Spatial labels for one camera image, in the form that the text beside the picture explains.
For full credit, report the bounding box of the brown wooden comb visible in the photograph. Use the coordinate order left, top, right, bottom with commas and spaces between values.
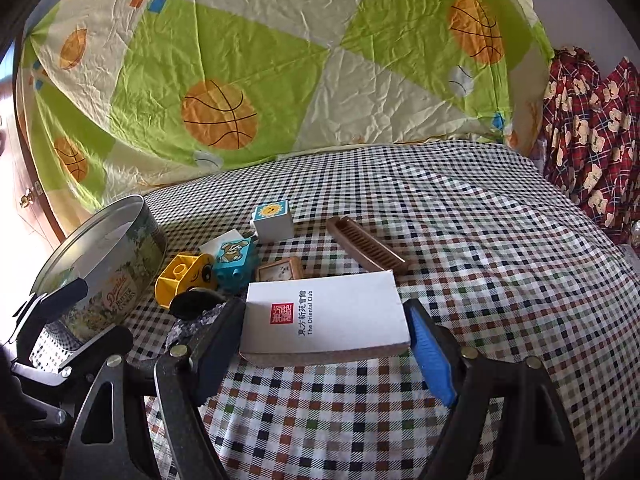
326, 216, 411, 276

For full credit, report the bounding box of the round printed cookie tin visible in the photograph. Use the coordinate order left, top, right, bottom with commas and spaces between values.
30, 194, 168, 343

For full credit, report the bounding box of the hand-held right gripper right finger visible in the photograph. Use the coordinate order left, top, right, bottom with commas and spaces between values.
404, 299, 586, 480

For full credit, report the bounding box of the brown wooden cabinet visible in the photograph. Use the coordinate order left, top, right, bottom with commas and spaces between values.
0, 30, 68, 243

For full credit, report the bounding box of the black oval object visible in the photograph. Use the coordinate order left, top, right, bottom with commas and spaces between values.
170, 288, 227, 321

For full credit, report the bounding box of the white sun toy block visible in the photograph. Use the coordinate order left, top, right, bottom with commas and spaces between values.
251, 201, 296, 244

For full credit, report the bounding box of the white printed cardboard box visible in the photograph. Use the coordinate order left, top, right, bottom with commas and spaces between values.
239, 270, 413, 363

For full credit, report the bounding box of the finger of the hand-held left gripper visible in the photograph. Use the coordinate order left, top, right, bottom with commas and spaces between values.
10, 277, 90, 356
10, 325, 135, 388

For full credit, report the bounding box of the teal dog toy block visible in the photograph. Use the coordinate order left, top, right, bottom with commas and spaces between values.
213, 239, 261, 294

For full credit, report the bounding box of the white toy piece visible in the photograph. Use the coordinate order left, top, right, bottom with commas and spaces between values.
199, 228, 247, 262

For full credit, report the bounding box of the green basketball print blanket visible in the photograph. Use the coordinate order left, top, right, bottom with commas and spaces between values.
15, 0, 556, 241

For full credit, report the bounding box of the checkered bed sheet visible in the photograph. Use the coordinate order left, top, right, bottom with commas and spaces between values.
30, 139, 640, 480

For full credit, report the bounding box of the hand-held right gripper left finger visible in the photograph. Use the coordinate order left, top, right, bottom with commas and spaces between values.
62, 297, 246, 480

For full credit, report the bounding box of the yellow toy block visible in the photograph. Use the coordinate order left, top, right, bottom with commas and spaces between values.
154, 252, 219, 309

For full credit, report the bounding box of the brown framed rectangular box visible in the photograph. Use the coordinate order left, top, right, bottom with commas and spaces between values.
256, 256, 306, 283

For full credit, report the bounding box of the red plaid bear cloth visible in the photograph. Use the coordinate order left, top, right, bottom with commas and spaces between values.
541, 46, 640, 247

